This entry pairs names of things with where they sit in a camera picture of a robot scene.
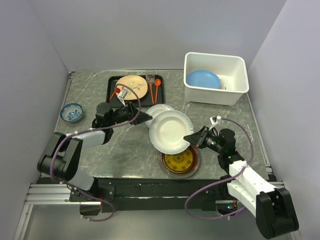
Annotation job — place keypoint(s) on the yellow patterned plate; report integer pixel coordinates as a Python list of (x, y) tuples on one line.
[(179, 163)]

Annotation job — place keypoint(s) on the beige bird-pattern plate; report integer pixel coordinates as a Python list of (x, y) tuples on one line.
[(137, 83)]

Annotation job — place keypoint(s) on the red-black lacquer plate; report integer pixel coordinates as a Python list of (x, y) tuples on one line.
[(195, 154)]

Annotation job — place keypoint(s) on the clear glass plate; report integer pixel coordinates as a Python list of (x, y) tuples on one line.
[(179, 176)]

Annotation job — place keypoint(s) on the white scalloped plate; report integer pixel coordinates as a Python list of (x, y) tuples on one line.
[(167, 131), (156, 110)]

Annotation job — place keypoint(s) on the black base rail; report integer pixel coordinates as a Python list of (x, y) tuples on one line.
[(142, 194)]

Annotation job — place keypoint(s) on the blue white porcelain bowl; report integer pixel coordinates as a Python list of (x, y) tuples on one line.
[(71, 113)]

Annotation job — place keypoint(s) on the orange plastic spoon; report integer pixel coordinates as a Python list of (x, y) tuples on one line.
[(157, 83)]

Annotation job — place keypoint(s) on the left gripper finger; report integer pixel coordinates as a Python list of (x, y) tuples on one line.
[(131, 108), (142, 118)]

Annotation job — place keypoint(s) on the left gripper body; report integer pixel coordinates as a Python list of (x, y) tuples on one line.
[(121, 116)]

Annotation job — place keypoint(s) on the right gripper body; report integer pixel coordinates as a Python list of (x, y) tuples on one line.
[(212, 142)]

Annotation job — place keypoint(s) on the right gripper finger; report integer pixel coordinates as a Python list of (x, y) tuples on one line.
[(200, 146), (198, 137)]

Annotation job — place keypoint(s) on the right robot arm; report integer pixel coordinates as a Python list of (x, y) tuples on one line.
[(272, 207)]

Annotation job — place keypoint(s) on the light blue plate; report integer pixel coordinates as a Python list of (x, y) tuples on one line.
[(203, 79)]

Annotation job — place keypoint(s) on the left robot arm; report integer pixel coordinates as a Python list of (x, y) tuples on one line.
[(61, 156)]

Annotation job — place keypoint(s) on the black serving tray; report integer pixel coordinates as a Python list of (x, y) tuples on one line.
[(145, 101)]

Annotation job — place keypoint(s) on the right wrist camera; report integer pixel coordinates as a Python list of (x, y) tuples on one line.
[(214, 121)]

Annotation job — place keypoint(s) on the clear drinking glass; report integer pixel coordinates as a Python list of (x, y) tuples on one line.
[(150, 76)]

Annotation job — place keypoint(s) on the white plastic bin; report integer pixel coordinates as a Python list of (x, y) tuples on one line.
[(231, 71)]

